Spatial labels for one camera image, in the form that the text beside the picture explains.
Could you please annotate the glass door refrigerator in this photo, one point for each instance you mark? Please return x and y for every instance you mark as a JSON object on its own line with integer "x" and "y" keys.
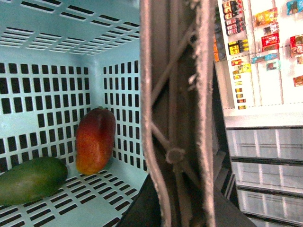
{"x": 268, "y": 168}

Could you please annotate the red orange mango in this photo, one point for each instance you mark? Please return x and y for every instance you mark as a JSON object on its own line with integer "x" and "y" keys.
{"x": 94, "y": 140}

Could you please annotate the light teal plastic basket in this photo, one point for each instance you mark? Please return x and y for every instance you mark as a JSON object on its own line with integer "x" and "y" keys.
{"x": 59, "y": 59}

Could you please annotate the green mango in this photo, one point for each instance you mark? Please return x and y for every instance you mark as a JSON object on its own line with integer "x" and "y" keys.
{"x": 32, "y": 180}

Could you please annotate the brown basket handle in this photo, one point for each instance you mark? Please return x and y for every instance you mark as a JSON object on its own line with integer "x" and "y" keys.
{"x": 177, "y": 63}

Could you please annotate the white snack display shelf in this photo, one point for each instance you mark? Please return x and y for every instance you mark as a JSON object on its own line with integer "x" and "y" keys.
{"x": 261, "y": 76}

